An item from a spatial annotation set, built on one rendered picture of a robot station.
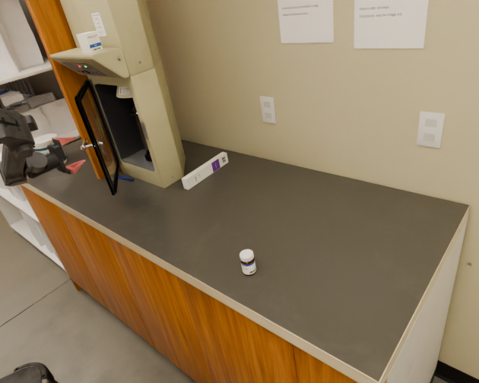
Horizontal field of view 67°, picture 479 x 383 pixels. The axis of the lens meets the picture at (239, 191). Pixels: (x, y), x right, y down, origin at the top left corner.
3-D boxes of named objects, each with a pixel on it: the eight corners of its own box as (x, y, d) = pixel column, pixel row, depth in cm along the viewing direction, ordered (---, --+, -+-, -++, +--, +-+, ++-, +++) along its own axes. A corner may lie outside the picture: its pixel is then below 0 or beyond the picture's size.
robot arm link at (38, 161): (-1, 163, 124) (8, 187, 124) (1, 153, 115) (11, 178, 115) (37, 156, 131) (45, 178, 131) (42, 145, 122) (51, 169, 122)
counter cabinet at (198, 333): (153, 235, 287) (116, 130, 241) (433, 379, 162) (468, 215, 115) (77, 289, 247) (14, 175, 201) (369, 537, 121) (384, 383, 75)
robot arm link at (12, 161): (-3, 112, 90) (13, 152, 90) (23, 108, 93) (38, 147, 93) (-5, 164, 124) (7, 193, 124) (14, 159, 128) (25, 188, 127)
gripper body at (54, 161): (58, 146, 130) (39, 153, 125) (70, 171, 135) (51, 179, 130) (51, 143, 134) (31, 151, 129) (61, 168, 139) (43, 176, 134)
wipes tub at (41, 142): (61, 156, 204) (49, 131, 196) (71, 160, 196) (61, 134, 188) (38, 166, 196) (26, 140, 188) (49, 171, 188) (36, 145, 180)
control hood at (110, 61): (85, 73, 149) (76, 47, 144) (131, 76, 129) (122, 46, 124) (59, 81, 142) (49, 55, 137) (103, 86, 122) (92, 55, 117)
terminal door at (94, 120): (118, 165, 169) (87, 78, 148) (115, 197, 143) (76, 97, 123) (117, 165, 169) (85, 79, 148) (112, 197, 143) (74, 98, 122)
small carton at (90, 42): (94, 49, 129) (87, 31, 126) (103, 49, 126) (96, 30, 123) (82, 53, 126) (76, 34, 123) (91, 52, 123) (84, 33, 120)
